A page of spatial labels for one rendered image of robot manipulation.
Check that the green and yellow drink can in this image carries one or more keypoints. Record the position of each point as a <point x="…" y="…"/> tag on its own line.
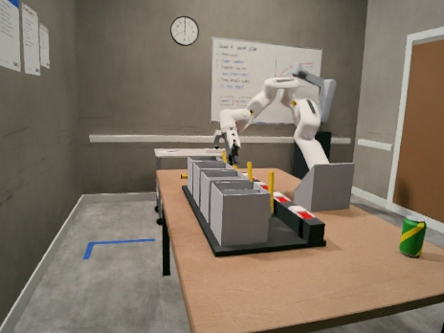
<point x="413" y="234"/>

